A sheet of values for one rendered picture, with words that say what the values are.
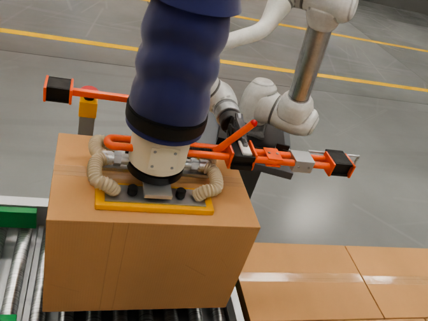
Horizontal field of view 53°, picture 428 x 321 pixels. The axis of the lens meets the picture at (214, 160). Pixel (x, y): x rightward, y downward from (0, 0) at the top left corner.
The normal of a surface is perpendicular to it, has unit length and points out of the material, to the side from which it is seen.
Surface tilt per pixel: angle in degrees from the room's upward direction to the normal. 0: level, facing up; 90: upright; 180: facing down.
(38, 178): 0
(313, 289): 0
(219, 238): 90
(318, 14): 111
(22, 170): 0
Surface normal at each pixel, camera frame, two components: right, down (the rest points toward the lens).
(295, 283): 0.25, -0.79
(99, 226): 0.20, 0.61
